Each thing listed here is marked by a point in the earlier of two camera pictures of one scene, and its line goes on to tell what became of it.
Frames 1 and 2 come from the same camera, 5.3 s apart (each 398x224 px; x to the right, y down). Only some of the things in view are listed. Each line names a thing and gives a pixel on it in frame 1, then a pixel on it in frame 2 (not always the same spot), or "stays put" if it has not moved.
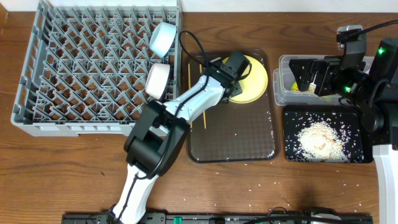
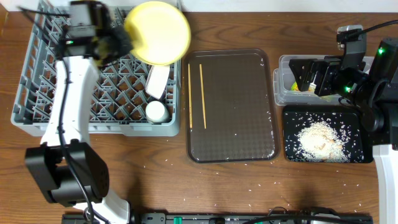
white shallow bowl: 157,79 stays put
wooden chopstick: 189,84 stays put
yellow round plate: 254,84 -> 160,32
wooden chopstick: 203,111 stays put
